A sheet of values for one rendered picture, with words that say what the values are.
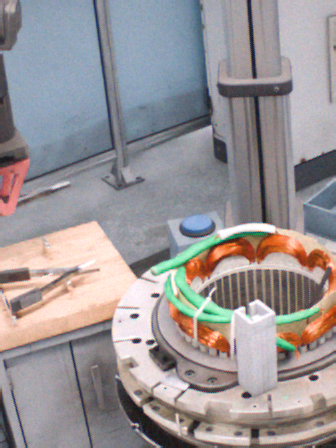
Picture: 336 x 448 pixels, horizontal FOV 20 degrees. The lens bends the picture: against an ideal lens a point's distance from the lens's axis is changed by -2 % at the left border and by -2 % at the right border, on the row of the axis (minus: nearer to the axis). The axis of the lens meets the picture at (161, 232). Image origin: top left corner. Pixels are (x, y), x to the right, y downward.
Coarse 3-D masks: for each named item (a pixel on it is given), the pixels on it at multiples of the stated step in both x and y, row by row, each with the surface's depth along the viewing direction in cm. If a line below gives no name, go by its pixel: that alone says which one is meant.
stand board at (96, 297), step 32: (96, 224) 130; (0, 256) 125; (32, 256) 124; (64, 256) 124; (96, 256) 123; (32, 288) 118; (64, 288) 117; (96, 288) 117; (128, 288) 116; (0, 320) 113; (32, 320) 112; (64, 320) 113; (96, 320) 114
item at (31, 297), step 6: (36, 288) 112; (24, 294) 112; (30, 294) 112; (36, 294) 112; (12, 300) 111; (18, 300) 111; (24, 300) 111; (30, 300) 112; (36, 300) 112; (12, 306) 111; (18, 306) 111; (24, 306) 112
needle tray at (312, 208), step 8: (328, 184) 133; (320, 192) 131; (328, 192) 133; (312, 200) 130; (320, 200) 132; (328, 200) 134; (304, 208) 129; (312, 208) 128; (320, 208) 127; (328, 208) 134; (304, 216) 130; (312, 216) 129; (320, 216) 128; (328, 216) 127; (304, 224) 131; (312, 224) 130; (320, 224) 129; (328, 224) 128; (312, 232) 130; (320, 232) 129; (328, 232) 128
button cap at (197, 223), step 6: (192, 216) 133; (198, 216) 133; (204, 216) 133; (186, 222) 132; (192, 222) 132; (198, 222) 131; (204, 222) 131; (210, 222) 131; (186, 228) 131; (192, 228) 131; (198, 228) 130; (204, 228) 131; (210, 228) 131
